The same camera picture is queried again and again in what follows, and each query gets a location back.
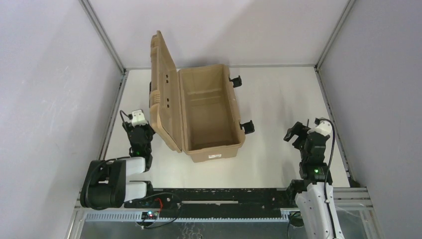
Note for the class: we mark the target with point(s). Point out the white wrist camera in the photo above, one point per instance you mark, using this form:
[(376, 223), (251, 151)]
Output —
[(138, 118), (323, 126)]

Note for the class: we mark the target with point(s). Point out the circuit board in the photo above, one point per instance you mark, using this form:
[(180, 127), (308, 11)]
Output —
[(295, 219), (149, 215)]

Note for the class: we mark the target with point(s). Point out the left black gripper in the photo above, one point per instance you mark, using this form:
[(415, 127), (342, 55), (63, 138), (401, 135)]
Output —
[(139, 131)]

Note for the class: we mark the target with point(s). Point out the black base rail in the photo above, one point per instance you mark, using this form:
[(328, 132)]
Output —
[(222, 203)]

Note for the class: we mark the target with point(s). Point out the right circuit board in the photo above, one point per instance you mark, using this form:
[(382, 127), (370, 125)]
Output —
[(295, 219)]

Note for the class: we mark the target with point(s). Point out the black toolbox latch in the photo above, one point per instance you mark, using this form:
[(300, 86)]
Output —
[(236, 82), (248, 127)]

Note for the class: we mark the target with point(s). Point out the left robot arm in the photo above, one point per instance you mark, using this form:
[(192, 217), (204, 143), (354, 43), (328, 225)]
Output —
[(106, 184)]

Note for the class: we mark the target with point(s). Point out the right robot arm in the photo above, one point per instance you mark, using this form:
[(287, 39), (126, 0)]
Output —
[(313, 192)]

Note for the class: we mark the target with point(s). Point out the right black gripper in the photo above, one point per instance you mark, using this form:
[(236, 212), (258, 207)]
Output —
[(302, 136)]

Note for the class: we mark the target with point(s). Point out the black toolbox latch near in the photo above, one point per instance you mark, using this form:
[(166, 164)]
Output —
[(248, 127)]

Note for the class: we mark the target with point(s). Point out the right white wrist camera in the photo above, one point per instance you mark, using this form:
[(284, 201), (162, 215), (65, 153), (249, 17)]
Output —
[(323, 126)]

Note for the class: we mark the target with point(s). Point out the tan plastic toolbox bin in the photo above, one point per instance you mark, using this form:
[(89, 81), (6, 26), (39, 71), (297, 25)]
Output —
[(194, 110)]

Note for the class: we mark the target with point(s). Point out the left circuit board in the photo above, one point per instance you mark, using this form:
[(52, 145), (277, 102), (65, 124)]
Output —
[(149, 215)]

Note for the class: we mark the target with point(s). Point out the black toolbox latch far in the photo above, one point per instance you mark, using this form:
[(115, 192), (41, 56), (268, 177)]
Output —
[(236, 82)]

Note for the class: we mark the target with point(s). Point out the white barcode label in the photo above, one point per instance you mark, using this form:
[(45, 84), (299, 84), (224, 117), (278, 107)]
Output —
[(214, 156)]

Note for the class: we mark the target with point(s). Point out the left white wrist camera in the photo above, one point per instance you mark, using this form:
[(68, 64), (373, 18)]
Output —
[(138, 118)]

